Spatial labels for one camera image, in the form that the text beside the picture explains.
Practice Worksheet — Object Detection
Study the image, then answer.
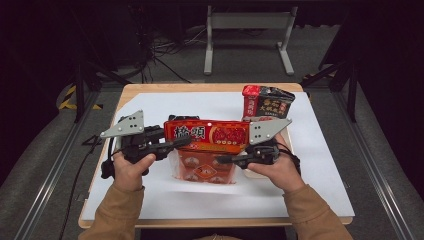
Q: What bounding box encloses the yellow and black hazard tape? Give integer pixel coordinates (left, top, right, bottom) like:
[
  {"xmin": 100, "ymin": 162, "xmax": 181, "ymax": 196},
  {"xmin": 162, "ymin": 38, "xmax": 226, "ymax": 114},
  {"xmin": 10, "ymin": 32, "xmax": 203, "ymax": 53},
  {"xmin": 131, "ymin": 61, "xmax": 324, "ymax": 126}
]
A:
[{"xmin": 58, "ymin": 84, "xmax": 103, "ymax": 111}]

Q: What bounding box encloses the white paper sheet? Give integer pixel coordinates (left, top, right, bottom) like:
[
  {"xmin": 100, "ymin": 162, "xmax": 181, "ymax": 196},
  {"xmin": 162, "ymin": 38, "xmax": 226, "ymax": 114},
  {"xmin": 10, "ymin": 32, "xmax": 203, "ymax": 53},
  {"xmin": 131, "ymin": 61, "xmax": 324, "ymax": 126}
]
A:
[{"xmin": 81, "ymin": 91, "xmax": 356, "ymax": 222}]

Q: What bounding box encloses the person's right hand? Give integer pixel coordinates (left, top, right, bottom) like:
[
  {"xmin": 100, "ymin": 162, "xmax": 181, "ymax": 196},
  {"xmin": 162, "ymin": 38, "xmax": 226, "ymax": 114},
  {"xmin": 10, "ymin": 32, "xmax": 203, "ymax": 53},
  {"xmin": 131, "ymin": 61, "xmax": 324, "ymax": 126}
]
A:
[{"xmin": 247, "ymin": 133, "xmax": 306, "ymax": 194}]

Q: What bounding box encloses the aluminium floor rail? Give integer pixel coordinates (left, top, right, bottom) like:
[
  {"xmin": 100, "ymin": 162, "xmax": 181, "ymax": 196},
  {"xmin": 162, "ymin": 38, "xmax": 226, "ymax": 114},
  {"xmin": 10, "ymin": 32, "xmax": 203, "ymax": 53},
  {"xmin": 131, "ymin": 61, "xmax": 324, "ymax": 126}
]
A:
[
  {"xmin": 333, "ymin": 89, "xmax": 418, "ymax": 240},
  {"xmin": 13, "ymin": 89, "xmax": 101, "ymax": 240}
]

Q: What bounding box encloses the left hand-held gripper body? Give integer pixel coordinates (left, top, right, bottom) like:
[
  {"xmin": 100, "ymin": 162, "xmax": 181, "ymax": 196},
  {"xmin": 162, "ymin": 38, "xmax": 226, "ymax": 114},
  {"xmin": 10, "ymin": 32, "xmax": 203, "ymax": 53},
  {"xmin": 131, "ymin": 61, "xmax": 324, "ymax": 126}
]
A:
[{"xmin": 99, "ymin": 109, "xmax": 168, "ymax": 165}]

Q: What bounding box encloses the large black and red packet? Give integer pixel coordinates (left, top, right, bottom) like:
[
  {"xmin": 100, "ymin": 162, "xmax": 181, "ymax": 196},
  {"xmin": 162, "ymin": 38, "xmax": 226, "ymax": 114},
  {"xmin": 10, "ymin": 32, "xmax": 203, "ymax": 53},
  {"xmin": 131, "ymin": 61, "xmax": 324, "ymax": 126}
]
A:
[{"xmin": 241, "ymin": 84, "xmax": 296, "ymax": 121}]

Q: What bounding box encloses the left hand-held gripper black cable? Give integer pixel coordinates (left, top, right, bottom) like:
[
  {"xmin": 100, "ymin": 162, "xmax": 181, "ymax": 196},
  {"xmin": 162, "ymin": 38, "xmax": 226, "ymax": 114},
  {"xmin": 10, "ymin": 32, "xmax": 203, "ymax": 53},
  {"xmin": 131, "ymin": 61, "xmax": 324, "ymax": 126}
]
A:
[{"xmin": 59, "ymin": 136, "xmax": 117, "ymax": 240}]

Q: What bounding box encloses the black metal stand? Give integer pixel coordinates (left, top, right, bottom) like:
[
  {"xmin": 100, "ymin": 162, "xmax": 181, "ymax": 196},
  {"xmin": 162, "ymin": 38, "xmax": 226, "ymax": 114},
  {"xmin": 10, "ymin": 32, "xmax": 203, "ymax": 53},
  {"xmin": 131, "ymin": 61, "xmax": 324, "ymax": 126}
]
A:
[
  {"xmin": 71, "ymin": 59, "xmax": 131, "ymax": 124},
  {"xmin": 299, "ymin": 59, "xmax": 360, "ymax": 124}
]

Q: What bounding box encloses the person's left hand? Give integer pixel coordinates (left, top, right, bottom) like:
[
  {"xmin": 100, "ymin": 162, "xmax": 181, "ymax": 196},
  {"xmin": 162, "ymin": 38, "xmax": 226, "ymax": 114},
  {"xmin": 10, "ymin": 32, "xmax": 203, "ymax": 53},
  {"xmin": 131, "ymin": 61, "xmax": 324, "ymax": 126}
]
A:
[{"xmin": 112, "ymin": 151, "xmax": 157, "ymax": 193}]

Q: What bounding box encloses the right hand-held gripper black cable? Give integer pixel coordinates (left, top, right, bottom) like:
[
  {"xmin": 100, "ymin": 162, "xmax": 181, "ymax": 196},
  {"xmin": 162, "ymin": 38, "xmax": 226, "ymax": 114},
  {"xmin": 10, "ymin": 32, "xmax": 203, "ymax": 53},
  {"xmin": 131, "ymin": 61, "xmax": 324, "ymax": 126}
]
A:
[{"xmin": 278, "ymin": 146, "xmax": 302, "ymax": 177}]

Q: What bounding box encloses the hand-held gripper black cable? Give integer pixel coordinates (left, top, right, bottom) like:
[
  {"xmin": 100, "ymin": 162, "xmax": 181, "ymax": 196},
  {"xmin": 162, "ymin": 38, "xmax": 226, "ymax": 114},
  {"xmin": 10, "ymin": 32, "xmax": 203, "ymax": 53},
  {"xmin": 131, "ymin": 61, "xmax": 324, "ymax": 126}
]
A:
[
  {"xmin": 59, "ymin": 136, "xmax": 117, "ymax": 240},
  {"xmin": 278, "ymin": 146, "xmax": 302, "ymax": 177}
]

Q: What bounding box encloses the white divided plastic container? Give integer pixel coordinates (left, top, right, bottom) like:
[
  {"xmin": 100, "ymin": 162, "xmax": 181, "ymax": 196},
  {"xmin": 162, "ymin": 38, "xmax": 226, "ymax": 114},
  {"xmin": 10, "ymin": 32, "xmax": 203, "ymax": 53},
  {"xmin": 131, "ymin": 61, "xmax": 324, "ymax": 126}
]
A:
[{"xmin": 241, "ymin": 115, "xmax": 295, "ymax": 180}]

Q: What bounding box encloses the small black floor bracket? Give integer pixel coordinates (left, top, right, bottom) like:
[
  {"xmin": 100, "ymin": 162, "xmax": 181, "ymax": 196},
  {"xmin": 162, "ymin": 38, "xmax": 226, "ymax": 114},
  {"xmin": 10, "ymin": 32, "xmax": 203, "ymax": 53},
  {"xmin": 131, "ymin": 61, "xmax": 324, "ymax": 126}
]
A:
[{"xmin": 81, "ymin": 134, "xmax": 103, "ymax": 147}]

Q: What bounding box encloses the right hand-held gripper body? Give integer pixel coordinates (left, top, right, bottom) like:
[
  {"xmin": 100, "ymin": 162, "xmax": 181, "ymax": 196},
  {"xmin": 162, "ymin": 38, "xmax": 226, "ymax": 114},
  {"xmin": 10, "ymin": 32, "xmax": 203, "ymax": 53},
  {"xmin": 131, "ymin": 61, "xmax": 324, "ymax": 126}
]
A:
[{"xmin": 244, "ymin": 118, "xmax": 293, "ymax": 166}]

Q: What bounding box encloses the large orange clear-window packet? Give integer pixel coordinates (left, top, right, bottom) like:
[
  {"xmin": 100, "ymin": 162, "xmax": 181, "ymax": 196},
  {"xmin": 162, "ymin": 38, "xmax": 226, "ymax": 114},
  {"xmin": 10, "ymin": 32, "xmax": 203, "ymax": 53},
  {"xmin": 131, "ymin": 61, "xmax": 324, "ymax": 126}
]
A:
[{"xmin": 163, "ymin": 119, "xmax": 251, "ymax": 185}]

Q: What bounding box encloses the white metal stand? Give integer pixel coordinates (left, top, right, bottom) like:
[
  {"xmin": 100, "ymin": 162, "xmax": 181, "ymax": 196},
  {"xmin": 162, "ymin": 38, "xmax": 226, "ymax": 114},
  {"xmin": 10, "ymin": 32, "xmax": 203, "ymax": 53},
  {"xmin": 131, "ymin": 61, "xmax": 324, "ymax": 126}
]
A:
[{"xmin": 203, "ymin": 4, "xmax": 299, "ymax": 77}]

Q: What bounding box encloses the bundle of black floor cables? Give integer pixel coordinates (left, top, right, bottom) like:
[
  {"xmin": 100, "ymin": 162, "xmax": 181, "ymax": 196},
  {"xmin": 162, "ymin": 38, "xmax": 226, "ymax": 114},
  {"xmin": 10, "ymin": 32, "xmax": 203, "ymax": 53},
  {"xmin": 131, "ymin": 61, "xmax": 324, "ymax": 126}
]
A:
[{"xmin": 128, "ymin": 6, "xmax": 208, "ymax": 84}]

